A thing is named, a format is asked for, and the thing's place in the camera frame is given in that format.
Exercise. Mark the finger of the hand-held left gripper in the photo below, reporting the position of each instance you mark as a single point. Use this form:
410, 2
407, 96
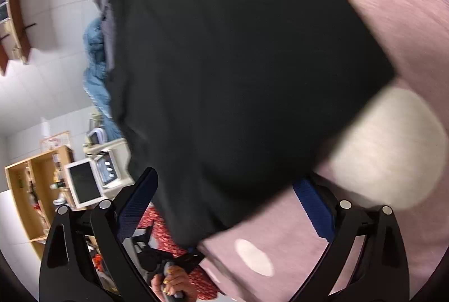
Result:
189, 260

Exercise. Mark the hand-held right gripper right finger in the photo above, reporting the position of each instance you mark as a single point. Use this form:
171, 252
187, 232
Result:
314, 211

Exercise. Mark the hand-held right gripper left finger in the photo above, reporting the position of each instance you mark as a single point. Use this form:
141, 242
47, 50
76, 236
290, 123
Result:
136, 205

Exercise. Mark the black jacket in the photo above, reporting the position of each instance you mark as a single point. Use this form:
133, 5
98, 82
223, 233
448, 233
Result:
228, 77

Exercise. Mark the person's left hand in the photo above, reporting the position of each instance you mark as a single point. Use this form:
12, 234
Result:
175, 282

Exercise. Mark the white machine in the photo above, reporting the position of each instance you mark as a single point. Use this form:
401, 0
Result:
110, 165

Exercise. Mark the white monitor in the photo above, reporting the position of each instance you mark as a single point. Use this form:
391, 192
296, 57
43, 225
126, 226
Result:
83, 182

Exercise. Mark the wooden shelf unit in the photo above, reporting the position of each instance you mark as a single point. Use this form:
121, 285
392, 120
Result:
38, 182

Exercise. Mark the blue puffer jacket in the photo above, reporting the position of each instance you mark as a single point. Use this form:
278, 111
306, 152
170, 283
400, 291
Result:
95, 77

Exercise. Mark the pink blanket with white spots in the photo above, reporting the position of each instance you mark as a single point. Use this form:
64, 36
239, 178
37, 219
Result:
386, 25

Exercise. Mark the grey purple jacket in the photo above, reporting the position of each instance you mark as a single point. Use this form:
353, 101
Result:
107, 7

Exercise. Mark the wall poster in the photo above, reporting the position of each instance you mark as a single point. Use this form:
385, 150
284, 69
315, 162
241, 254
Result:
55, 141

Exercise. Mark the brown wall shelf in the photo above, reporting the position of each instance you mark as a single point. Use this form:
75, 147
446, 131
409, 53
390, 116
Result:
15, 25

